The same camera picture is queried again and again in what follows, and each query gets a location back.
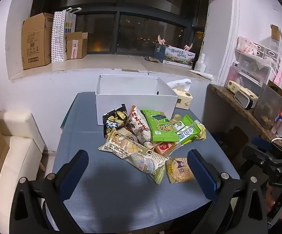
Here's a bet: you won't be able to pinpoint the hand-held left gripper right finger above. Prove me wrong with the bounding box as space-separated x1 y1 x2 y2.
187 149 268 234

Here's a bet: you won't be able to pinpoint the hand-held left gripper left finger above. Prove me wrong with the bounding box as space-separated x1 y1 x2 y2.
10 149 90 234

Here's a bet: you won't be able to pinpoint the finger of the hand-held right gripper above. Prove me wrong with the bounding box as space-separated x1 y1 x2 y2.
243 136 282 176

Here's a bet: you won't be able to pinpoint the yellow cartoon snack packet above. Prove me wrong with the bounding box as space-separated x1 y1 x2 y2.
166 156 195 184

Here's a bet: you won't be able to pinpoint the small yellow-green packet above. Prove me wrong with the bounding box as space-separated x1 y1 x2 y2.
194 121 206 140

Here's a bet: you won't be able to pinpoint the orange cake packet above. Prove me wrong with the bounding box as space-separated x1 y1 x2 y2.
153 140 180 157

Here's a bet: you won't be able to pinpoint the green packet white label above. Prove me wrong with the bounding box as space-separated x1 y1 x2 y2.
177 114 198 145

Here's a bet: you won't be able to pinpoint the cream packet orange zigzag edges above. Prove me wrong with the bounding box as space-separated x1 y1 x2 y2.
106 127 141 145

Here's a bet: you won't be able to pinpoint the black snack bag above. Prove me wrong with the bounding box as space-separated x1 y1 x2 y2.
103 104 128 137

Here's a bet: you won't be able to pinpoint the long cream snack bag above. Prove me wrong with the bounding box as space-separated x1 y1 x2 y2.
98 133 169 185

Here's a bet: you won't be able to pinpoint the clear jelly cup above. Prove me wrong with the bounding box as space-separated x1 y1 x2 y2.
171 114 183 125

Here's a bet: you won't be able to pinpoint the green seaweed snack packet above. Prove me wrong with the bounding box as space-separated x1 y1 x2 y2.
140 109 180 143

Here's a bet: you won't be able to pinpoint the beige snack bag red script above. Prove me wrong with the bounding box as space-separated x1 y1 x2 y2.
125 105 153 147

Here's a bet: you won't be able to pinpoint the white cardboard box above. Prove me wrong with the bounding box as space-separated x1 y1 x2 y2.
95 74 179 126

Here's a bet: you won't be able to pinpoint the person's right hand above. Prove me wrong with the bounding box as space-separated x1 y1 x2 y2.
265 186 282 221

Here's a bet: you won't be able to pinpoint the small bottle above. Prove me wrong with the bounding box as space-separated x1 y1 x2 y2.
271 112 282 138

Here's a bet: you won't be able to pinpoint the clear plastic container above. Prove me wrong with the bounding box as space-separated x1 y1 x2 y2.
253 83 282 130

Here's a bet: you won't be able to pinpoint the wooden side table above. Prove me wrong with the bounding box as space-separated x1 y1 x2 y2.
205 83 282 166

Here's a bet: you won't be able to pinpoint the white rounded device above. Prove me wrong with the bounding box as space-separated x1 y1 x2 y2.
234 88 259 110

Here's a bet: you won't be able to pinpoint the white sofa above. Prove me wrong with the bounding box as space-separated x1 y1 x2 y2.
0 112 45 225

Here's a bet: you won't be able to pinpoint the small yellow white box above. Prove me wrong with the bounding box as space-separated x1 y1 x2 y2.
226 80 244 94

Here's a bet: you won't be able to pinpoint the white storage drawers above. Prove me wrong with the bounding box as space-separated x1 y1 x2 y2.
234 36 282 89

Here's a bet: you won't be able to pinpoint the tissue pack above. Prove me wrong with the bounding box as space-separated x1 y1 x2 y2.
167 78 194 110

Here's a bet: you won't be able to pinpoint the white bottle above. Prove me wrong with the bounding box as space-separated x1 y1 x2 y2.
194 54 206 72

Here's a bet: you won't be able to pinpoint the printed landscape box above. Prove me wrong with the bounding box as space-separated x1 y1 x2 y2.
163 46 196 69

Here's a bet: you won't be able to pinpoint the small cardboard box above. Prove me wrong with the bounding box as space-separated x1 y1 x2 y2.
65 32 88 59

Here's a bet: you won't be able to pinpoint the dark blue gift bag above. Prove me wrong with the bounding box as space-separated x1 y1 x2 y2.
154 35 167 62

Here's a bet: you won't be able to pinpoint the dotted white paper bag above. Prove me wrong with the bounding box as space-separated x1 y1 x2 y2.
51 8 77 63

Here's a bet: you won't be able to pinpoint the large cardboard box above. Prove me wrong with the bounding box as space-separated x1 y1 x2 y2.
21 13 54 70

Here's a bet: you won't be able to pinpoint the cardboard piece on wall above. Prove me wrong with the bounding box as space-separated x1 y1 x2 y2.
271 24 282 41

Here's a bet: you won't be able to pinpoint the dark window frame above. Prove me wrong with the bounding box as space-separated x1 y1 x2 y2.
30 0 210 55

